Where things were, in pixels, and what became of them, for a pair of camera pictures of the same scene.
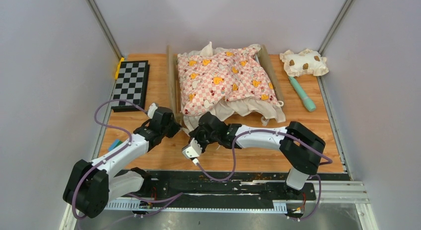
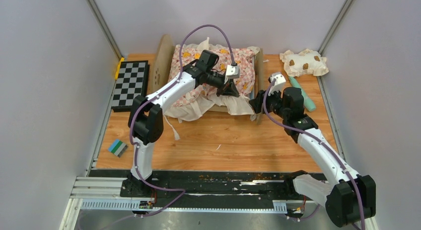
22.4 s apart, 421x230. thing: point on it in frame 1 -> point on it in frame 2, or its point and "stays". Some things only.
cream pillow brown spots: [307, 62] stays
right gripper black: [195, 134] -> [256, 103]
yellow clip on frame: [117, 72] stays
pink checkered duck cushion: [207, 79] stays
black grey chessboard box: [131, 85] stays
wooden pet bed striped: [263, 111] -> [164, 53]
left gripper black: [176, 127] -> [229, 89]
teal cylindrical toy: [309, 103] stays
